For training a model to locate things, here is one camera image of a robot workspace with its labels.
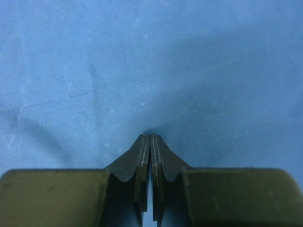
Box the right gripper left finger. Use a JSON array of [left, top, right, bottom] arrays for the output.
[[0, 134, 150, 227]]

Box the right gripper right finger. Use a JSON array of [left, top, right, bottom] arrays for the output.
[[150, 134, 303, 227]]

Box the blue surgical cloth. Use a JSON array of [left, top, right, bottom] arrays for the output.
[[0, 0, 303, 180]]

